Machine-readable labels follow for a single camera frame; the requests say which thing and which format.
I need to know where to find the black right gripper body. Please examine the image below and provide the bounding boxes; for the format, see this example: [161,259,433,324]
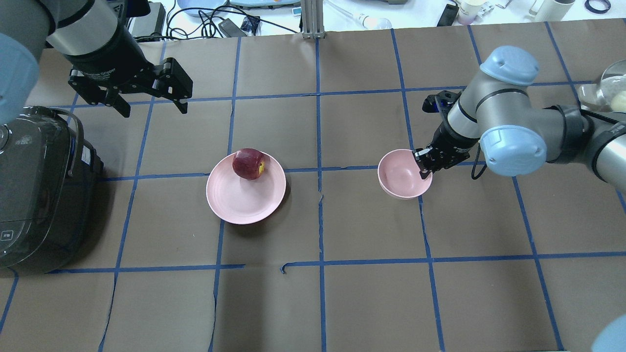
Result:
[416,90,478,173]

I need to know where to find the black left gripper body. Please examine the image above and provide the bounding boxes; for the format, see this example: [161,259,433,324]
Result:
[68,34,194,105]

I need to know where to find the small pink bowl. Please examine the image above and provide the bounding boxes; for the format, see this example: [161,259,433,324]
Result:
[377,149,432,200]

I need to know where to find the red apple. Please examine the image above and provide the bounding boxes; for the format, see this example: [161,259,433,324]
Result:
[232,149,269,180]

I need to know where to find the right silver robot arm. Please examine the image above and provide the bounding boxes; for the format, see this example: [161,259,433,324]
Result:
[413,46,626,192]

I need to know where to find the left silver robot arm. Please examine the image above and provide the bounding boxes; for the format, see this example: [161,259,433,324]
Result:
[0,0,194,125]

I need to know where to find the light blue plate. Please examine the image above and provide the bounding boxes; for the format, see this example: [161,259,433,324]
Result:
[177,0,230,18]

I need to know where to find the pink plate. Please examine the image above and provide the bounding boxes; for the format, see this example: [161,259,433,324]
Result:
[205,154,287,225]

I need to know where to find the glass bowl on chair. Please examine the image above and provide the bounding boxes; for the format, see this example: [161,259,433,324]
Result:
[577,60,626,113]

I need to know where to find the black power adapter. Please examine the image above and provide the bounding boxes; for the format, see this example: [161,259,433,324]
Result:
[218,19,247,38]

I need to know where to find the dark grey rice cooker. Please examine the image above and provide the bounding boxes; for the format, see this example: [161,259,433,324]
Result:
[0,106,104,278]

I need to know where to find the white purple cup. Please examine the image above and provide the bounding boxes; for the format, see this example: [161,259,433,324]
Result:
[457,0,487,26]

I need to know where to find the white cup dark inside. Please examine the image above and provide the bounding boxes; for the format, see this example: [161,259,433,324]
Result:
[529,0,575,22]

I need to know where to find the aluminium frame post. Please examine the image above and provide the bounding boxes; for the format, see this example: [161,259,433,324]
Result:
[300,0,326,39]

